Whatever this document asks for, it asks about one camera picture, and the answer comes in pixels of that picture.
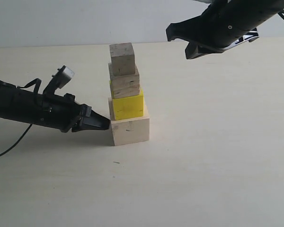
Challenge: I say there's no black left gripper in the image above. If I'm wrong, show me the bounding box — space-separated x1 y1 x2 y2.
44 93 110 133

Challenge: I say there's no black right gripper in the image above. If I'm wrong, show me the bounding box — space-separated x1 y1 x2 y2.
166 4 259 60

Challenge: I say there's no large pale wooden cube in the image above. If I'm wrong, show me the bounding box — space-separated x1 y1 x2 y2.
108 97 150 146

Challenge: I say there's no yellow cube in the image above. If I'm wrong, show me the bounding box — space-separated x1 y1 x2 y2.
109 81 144 120

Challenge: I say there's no striped plywood cube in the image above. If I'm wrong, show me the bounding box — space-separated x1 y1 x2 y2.
108 63 140 99

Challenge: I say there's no small pale wooden cube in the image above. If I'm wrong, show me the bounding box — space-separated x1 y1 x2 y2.
109 43 135 76

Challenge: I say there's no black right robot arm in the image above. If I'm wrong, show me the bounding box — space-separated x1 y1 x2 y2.
166 0 284 60

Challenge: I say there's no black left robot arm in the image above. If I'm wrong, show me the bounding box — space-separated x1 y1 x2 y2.
0 79 110 133

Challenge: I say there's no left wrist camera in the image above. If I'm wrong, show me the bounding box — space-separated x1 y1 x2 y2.
43 65 75 94

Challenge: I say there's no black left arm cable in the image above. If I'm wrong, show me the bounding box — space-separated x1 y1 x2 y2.
0 78 42 159

